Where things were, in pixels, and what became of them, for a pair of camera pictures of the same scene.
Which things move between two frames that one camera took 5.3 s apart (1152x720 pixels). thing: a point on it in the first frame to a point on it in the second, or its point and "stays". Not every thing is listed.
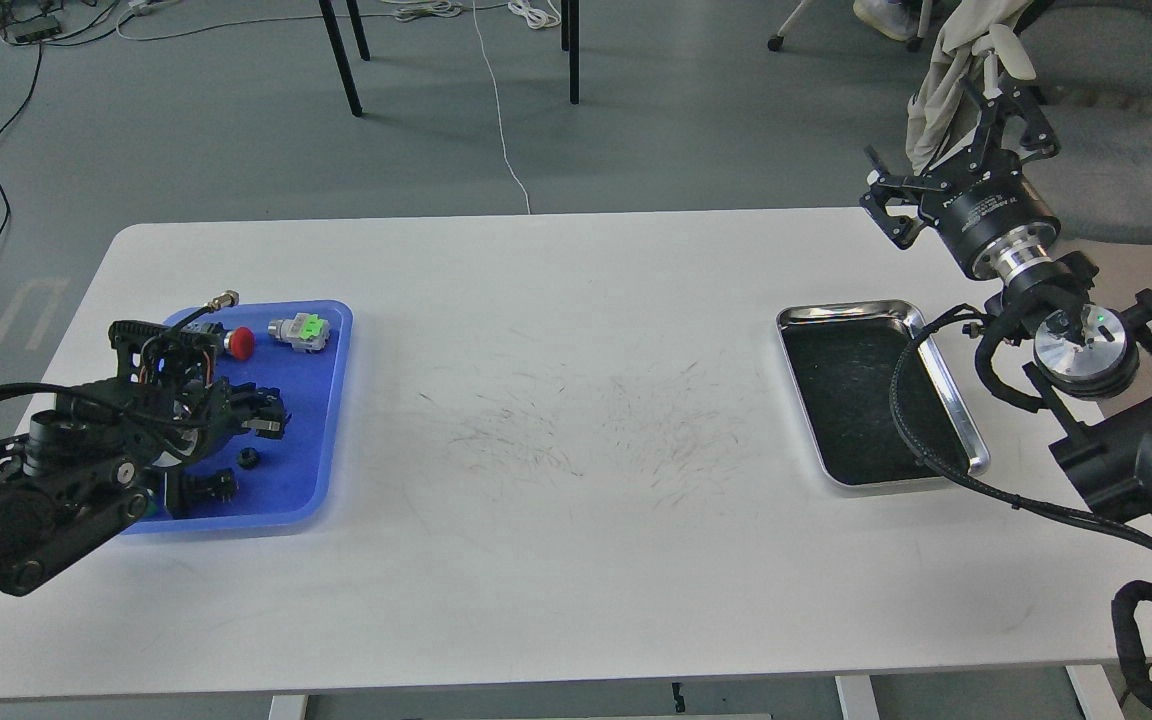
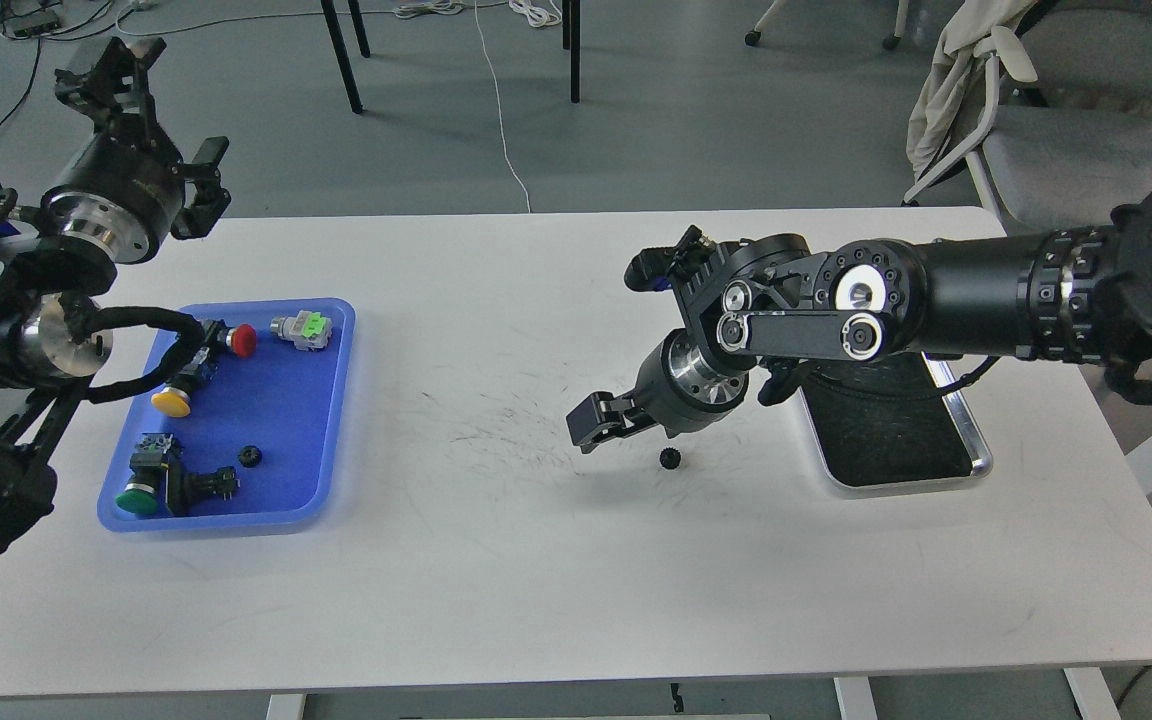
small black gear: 248,457 stays
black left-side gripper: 204,414 to 125,190
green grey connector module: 306,332 stays
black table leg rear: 359,30 stays
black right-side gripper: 989,215 to 676,388
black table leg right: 574,36 stays
